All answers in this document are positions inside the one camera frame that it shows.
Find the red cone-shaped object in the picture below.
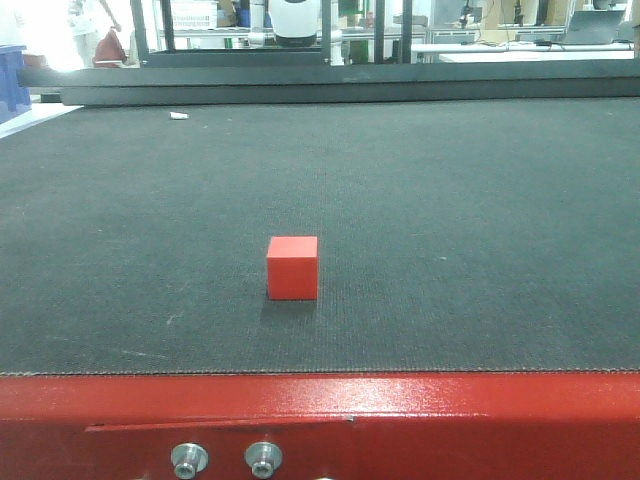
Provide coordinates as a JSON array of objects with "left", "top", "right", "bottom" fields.
[{"left": 93, "top": 28, "right": 128, "bottom": 68}]

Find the grey laptop on desk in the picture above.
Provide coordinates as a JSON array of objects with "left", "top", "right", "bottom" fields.
[{"left": 561, "top": 10, "right": 624, "bottom": 45}]

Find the red magnetic cube block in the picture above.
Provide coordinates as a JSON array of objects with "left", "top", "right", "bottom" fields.
[{"left": 266, "top": 236, "right": 319, "bottom": 300}]

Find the silver hex bolt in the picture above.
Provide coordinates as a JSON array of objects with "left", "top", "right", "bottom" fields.
[
  {"left": 244, "top": 441, "right": 283, "bottom": 479},
  {"left": 171, "top": 443, "right": 209, "bottom": 480}
]

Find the right silver hex bolt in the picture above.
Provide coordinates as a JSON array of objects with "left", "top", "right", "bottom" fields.
[{"left": 244, "top": 441, "right": 283, "bottom": 479}]

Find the blue plastic crate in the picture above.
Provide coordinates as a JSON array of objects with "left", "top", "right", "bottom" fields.
[{"left": 0, "top": 45, "right": 31, "bottom": 123}]

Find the red metal base frame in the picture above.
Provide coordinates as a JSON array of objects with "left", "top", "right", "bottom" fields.
[{"left": 1, "top": 373, "right": 639, "bottom": 479}]

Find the left silver hex bolt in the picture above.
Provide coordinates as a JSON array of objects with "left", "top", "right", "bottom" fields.
[{"left": 171, "top": 443, "right": 209, "bottom": 480}]

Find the dark grey carpet mat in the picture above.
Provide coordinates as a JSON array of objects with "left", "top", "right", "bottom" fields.
[{"left": 1, "top": 98, "right": 639, "bottom": 375}]

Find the black metal table frame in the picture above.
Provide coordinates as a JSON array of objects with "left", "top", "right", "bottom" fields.
[{"left": 18, "top": 1, "right": 639, "bottom": 106}]

